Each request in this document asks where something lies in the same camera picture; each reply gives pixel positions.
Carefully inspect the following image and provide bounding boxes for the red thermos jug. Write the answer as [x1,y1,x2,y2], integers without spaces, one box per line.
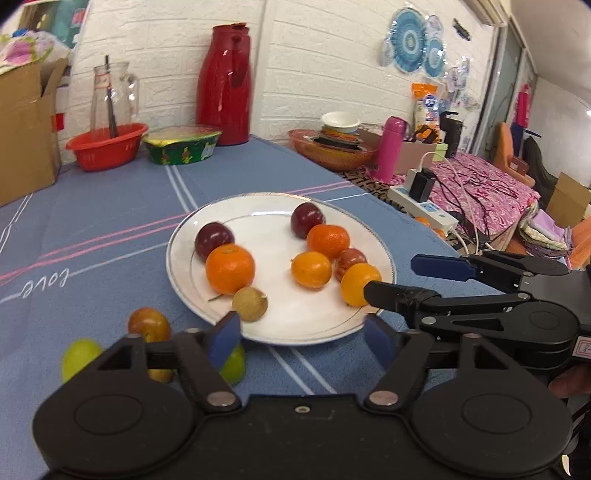
[195,24,253,147]

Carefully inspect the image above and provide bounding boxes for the red-brown jujube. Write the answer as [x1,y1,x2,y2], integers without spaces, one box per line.
[128,307,171,343]

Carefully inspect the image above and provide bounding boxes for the orange chair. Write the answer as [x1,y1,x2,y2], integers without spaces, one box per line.
[491,121,534,186]

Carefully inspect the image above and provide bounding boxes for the white bowl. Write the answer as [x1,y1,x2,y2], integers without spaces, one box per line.
[321,111,361,134]

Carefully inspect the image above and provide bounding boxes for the dark utensil in pitcher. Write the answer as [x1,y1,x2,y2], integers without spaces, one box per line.
[104,55,119,138]

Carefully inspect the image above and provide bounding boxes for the black pump bottle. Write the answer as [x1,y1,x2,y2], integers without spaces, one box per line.
[438,111,463,158]

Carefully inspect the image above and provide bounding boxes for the leopard print cloth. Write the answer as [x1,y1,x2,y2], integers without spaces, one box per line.
[341,164,416,214]

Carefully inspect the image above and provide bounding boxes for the stack of folded cloths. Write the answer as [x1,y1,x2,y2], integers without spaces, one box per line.
[518,210,574,259]

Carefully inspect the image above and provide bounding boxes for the large blue paper fan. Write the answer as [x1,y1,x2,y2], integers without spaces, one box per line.
[382,7,429,75]

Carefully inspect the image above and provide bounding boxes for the framed wall picture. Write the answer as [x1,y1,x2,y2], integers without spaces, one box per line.
[18,0,89,49]

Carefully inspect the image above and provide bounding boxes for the red plum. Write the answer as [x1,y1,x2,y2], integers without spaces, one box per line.
[334,248,368,282]

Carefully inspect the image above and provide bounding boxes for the person's right hand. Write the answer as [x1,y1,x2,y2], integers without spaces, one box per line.
[549,367,591,398]

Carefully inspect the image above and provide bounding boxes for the medium orange mandarin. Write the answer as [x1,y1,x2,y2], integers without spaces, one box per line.
[307,224,351,260]

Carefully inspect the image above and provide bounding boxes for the stack of patterned bowls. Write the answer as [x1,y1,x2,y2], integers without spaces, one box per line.
[318,129,365,149]

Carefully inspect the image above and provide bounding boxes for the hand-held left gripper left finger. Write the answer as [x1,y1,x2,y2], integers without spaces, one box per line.
[97,311,242,414]

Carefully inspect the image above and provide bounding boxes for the orange snack packet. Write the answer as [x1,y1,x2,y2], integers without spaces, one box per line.
[411,83,445,139]

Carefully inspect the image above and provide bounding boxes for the large orange mandarin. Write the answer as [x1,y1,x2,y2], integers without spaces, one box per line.
[205,244,256,295]

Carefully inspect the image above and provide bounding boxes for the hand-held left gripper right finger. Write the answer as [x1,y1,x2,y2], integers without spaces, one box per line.
[362,314,509,411]

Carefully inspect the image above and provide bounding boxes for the flat cardboard box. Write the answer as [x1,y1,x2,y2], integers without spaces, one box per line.
[359,129,450,177]

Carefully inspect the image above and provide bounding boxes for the yellow-orange mandarin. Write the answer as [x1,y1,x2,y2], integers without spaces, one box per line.
[340,263,383,308]

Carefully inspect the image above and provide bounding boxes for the pink floral blanket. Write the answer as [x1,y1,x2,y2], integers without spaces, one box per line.
[427,151,542,252]

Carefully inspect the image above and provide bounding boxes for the blue striped tablecloth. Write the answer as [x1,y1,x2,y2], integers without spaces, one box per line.
[0,134,509,416]

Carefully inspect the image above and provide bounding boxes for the green instant noodle bowl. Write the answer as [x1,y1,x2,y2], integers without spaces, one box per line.
[141,126,223,166]

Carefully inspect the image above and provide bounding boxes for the white cable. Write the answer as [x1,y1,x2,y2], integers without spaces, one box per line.
[418,151,472,254]

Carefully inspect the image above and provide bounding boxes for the glass pitcher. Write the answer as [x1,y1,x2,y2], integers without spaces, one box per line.
[90,62,140,141]

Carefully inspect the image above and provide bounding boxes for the black charger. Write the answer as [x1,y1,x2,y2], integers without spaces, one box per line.
[409,168,438,203]

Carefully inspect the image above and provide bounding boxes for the red plastic basket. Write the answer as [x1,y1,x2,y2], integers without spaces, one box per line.
[65,123,150,172]

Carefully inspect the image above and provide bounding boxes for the large green jujube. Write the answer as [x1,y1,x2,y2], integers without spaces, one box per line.
[219,344,247,386]

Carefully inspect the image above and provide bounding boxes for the dark purple plum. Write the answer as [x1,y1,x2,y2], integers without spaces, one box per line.
[194,222,236,263]
[290,202,326,240]

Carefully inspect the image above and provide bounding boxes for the small orange mandarin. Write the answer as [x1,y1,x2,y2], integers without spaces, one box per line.
[291,251,333,289]

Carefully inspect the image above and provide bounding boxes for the white plate with blue rim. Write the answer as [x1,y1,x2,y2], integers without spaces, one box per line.
[165,192,397,346]

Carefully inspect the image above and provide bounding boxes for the white power strip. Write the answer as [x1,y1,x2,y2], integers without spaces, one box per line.
[387,182,459,232]

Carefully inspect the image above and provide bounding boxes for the amber glass bowl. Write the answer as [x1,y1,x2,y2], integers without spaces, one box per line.
[288,129,378,172]

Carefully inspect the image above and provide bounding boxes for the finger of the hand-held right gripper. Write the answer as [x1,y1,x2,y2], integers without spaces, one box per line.
[363,281,532,332]
[411,250,568,296]

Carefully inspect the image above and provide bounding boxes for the floral cloth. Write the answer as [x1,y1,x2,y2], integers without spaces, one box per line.
[0,31,55,77]

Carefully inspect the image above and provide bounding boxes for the tan cardboard box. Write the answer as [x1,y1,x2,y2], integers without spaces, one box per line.
[546,172,591,228]

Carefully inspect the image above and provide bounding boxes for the green apple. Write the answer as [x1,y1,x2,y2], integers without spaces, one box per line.
[61,338,105,383]

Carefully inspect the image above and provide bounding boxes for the pink bottle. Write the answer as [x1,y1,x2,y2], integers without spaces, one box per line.
[375,116,407,184]

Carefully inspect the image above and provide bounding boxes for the brown cardboard box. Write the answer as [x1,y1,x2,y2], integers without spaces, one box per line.
[0,58,70,208]

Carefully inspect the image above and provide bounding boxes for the small blue paper fan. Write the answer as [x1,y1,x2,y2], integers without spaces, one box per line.
[423,37,447,78]

